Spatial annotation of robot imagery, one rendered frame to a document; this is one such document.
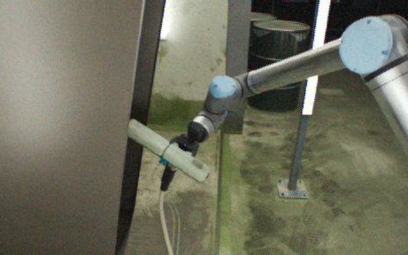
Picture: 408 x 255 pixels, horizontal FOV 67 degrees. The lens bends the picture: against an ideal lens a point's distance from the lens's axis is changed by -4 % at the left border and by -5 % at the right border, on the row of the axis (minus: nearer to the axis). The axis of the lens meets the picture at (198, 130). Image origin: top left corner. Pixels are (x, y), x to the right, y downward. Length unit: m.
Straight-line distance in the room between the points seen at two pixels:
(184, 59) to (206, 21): 0.37
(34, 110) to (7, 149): 0.10
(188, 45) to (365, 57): 2.08
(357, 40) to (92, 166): 0.60
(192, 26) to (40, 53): 2.21
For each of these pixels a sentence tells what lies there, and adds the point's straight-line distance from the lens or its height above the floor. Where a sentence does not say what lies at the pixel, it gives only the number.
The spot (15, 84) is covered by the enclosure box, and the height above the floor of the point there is 1.25.
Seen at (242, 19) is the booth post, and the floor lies 1.03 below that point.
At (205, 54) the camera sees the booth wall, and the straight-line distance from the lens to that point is 2.71.
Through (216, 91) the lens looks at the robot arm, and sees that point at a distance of 1.13.
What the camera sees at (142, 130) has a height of 0.94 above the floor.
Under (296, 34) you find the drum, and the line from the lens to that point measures 3.24.
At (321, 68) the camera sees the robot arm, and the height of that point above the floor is 1.14.
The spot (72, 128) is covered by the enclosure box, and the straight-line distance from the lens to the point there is 0.56.
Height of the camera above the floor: 1.41
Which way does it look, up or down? 28 degrees down
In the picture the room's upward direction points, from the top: straight up
